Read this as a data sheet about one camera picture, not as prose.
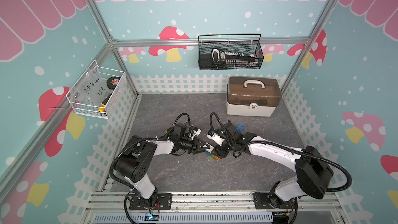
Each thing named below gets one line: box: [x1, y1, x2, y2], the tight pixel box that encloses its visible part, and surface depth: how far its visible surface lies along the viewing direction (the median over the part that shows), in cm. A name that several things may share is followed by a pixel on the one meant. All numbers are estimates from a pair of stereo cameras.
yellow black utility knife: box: [97, 92, 113, 112], surface depth 65 cm
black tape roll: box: [106, 76, 121, 91], surface depth 81 cm
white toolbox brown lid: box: [226, 76, 282, 117], surface depth 100 cm
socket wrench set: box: [211, 48, 259, 68], surface depth 91 cm
